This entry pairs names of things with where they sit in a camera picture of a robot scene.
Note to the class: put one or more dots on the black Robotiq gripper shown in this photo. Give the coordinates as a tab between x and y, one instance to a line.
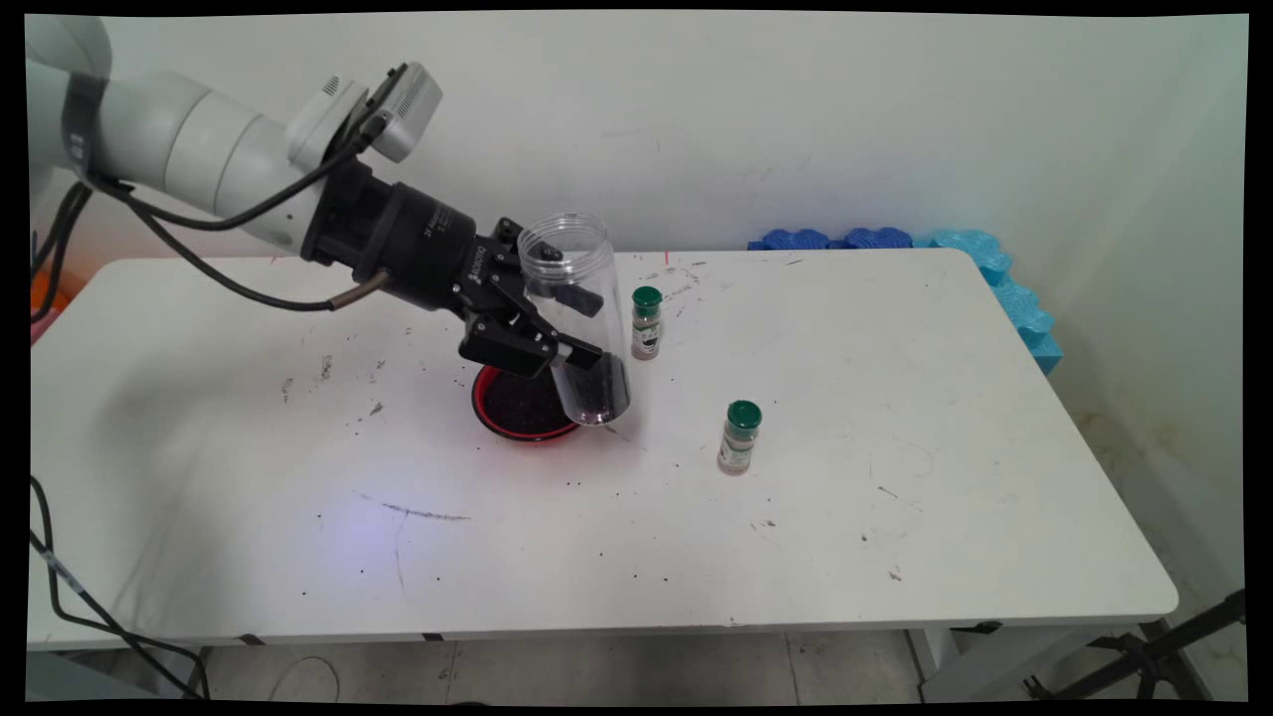
418	244

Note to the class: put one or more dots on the clear plastic jar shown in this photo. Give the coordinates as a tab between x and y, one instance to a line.
582	239

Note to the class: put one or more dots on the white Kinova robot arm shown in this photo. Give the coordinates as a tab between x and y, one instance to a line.
199	149

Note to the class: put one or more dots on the red bowl with black rim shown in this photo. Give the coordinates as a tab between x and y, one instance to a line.
478	398

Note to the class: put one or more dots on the green-lid spice bottle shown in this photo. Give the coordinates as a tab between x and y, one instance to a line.
646	333
739	447

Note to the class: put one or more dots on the dark blue foam tile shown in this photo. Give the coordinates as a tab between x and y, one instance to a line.
877	239
796	240

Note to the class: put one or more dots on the orange box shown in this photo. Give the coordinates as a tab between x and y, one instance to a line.
48	288

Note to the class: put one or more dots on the pink object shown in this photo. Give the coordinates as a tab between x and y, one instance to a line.
42	326

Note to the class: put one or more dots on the light blue foam tile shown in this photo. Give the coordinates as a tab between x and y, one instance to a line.
1019	308

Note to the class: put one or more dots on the black tripod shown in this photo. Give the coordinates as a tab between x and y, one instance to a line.
1154	651

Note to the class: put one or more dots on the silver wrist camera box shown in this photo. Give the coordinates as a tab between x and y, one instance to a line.
408	109

